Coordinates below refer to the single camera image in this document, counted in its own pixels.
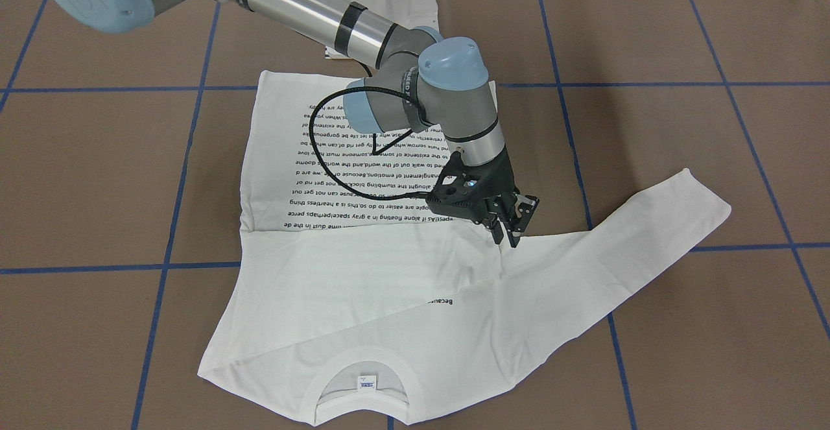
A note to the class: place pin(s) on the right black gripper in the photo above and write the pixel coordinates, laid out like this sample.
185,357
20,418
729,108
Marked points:
500,184

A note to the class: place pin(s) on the white long-sleeve printed shirt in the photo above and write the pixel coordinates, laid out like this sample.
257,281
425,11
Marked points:
339,308

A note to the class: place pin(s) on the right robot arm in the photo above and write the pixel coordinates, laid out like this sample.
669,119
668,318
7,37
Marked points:
421,80

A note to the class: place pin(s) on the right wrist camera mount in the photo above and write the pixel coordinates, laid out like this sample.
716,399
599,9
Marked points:
455,194

